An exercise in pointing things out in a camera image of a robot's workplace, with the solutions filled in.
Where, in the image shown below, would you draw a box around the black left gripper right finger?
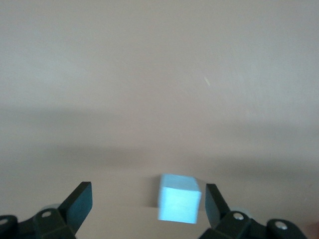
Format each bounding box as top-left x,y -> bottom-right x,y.
199,183 -> 308,239

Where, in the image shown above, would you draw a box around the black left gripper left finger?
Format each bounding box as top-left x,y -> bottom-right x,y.
0,181 -> 93,239

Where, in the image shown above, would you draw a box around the light blue foam block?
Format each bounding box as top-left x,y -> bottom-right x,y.
158,173 -> 202,224

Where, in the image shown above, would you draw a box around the brown table cloth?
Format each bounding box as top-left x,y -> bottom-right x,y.
0,0 -> 319,239

